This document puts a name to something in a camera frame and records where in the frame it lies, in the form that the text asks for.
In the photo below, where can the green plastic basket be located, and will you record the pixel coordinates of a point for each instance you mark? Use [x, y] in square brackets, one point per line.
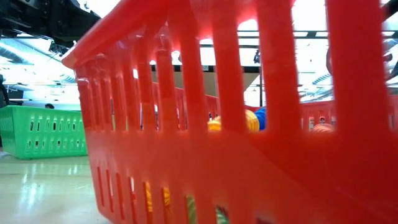
[46, 146]

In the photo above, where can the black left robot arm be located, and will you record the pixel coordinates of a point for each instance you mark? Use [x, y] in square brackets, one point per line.
[71, 18]

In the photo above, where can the yellow patterned ball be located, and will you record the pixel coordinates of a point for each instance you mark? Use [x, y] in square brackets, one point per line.
[252, 122]

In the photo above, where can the blue ball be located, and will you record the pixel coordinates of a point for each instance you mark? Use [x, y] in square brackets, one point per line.
[262, 119]

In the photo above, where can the red-orange coil wristband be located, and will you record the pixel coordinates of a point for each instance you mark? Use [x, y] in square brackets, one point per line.
[323, 128]

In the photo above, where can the green coil wristband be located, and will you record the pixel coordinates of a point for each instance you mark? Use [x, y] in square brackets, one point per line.
[191, 211]

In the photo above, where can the person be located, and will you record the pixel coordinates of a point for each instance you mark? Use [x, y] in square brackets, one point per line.
[49, 106]

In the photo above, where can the black ceiling-mounted device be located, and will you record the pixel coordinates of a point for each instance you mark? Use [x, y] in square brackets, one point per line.
[57, 48]
[256, 57]

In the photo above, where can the red plastic basket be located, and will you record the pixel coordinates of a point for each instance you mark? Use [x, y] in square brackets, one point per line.
[217, 171]

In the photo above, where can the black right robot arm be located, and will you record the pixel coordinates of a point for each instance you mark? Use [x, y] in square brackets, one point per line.
[392, 7]

